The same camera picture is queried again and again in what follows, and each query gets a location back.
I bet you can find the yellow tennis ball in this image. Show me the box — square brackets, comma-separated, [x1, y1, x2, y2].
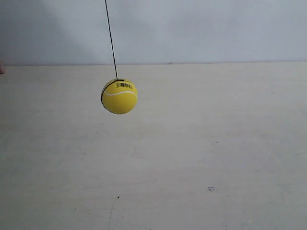
[101, 79, 138, 115]

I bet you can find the person fingertip at edge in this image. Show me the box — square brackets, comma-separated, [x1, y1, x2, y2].
[0, 63, 6, 74]

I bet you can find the thin black string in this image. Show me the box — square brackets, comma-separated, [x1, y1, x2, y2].
[105, 0, 119, 81]

